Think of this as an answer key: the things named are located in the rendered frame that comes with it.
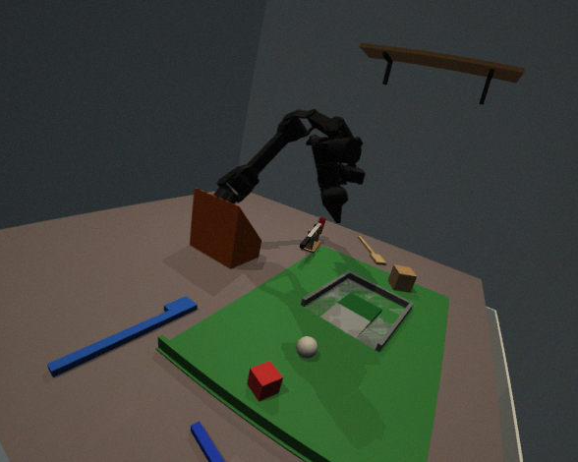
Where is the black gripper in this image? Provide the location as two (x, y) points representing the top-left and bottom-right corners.
(316, 161), (348, 223)

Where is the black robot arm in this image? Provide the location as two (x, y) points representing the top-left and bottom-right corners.
(213, 109), (365, 203)

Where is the blue rectangular bar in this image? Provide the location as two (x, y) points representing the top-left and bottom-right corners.
(191, 422), (224, 462)

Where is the white golf ball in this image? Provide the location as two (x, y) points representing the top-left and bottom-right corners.
(296, 336), (318, 359)

